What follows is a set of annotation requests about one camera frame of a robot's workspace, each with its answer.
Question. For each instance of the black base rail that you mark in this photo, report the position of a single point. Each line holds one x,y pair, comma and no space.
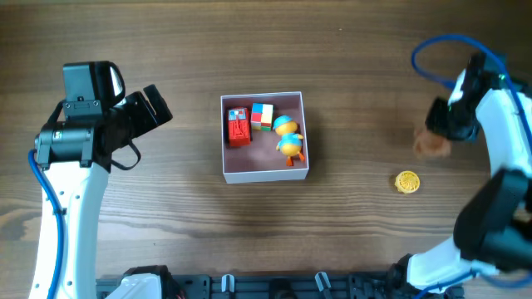
358,285

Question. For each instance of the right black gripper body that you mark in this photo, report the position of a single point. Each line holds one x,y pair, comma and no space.
445,124

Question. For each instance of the brown plush toy with carrot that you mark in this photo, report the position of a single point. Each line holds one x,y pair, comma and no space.
429,145

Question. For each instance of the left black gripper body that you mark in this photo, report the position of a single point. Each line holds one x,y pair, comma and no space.
140,115

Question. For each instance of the orange duck toy blue hat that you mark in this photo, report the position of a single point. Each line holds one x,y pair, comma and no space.
291,142

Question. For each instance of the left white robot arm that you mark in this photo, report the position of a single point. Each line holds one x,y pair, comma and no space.
72,161

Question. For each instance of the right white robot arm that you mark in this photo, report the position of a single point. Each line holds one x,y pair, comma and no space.
487,238

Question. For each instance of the red toy truck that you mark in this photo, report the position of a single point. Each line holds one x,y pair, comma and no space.
239,127

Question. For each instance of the white box with pink interior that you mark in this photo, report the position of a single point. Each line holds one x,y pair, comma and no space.
260,161

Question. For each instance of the multicolour puzzle cube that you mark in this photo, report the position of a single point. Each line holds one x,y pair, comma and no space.
262,116

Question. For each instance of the yellow round slotted disc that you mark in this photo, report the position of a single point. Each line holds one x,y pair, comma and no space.
407,182

